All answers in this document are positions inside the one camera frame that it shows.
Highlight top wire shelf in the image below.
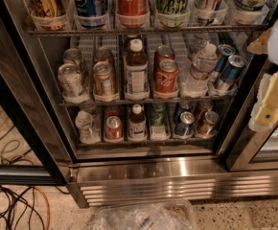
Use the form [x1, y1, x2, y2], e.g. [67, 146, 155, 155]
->
[27, 23, 268, 37]

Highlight red can bottom shelf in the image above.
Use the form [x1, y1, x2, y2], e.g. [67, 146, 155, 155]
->
[105, 116, 123, 141]

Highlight middle wire shelf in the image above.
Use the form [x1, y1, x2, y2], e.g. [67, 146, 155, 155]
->
[59, 94, 236, 107]

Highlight brown tea bottle shelf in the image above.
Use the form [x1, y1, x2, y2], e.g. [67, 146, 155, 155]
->
[124, 39, 149, 100]
[128, 104, 146, 141]

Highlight brown tea bottle middle shelf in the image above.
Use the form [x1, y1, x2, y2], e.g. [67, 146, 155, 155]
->
[124, 39, 149, 100]

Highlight green tall can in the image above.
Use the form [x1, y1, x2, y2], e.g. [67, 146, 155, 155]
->
[155, 0, 189, 28]

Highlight blue Red Bull can front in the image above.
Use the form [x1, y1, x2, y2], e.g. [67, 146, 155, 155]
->
[216, 55, 246, 91]

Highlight open glass fridge door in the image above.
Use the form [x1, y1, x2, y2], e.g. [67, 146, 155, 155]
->
[0, 0, 72, 185]

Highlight silver can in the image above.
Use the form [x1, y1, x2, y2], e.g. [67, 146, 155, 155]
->
[58, 63, 89, 104]
[63, 48, 82, 67]

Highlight silver can front left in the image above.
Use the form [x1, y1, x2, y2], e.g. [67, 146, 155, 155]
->
[58, 63, 89, 104]

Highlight clear water bottle middle shelf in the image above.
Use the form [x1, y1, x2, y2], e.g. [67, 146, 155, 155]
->
[183, 43, 218, 98]

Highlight red Coca-Cola can top shelf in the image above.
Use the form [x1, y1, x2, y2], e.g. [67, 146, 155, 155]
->
[117, 0, 148, 28]

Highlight orange cable on floor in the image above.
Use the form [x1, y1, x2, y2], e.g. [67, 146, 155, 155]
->
[0, 109, 52, 230]

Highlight brown tea bottle bottom shelf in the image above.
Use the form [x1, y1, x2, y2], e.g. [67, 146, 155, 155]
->
[128, 104, 146, 141]

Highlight gold can front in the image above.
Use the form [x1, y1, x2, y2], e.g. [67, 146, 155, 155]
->
[93, 61, 117, 102]

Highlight black cables on floor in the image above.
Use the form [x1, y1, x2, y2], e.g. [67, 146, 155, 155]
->
[0, 125, 70, 230]

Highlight silver can rear left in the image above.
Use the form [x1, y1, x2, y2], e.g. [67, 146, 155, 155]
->
[63, 48, 82, 67]

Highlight blue can bottom shelf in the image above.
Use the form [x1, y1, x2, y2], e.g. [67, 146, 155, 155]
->
[174, 111, 195, 137]

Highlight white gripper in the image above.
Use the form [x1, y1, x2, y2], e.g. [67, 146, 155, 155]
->
[246, 19, 278, 132]

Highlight blue Pepsi can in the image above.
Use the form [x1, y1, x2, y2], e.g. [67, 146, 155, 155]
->
[74, 0, 108, 29]

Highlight gold can rear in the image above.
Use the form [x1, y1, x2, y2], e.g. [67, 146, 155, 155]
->
[94, 47, 114, 65]

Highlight red Coca-Cola can rear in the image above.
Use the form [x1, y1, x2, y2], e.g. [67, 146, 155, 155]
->
[154, 45, 175, 65]

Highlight blue Red Bull can rear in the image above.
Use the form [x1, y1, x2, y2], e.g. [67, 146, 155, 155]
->
[210, 44, 235, 82]

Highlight wire shelf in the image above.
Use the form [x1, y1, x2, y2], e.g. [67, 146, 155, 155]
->
[27, 23, 268, 37]
[59, 94, 236, 107]

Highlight clear plastic bag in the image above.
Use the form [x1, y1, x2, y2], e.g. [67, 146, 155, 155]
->
[88, 199, 198, 230]

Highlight gold can bottom shelf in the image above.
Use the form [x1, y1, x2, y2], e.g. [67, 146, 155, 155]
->
[197, 111, 220, 138]

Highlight orange can top shelf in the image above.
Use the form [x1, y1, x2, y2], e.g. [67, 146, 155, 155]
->
[31, 0, 66, 31]

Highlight green can bottom shelf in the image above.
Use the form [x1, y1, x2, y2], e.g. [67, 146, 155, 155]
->
[151, 103, 166, 127]

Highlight stainless fridge base grille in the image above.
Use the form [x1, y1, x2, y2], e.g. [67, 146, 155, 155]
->
[67, 157, 278, 208]

